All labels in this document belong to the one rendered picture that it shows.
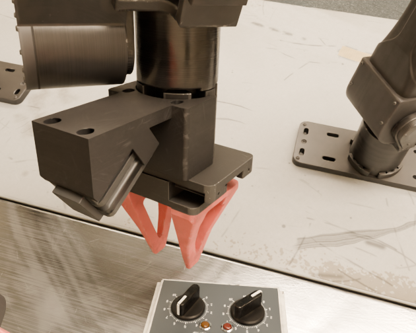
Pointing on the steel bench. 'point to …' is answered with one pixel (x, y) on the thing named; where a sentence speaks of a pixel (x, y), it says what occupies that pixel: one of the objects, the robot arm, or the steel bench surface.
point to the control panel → (214, 309)
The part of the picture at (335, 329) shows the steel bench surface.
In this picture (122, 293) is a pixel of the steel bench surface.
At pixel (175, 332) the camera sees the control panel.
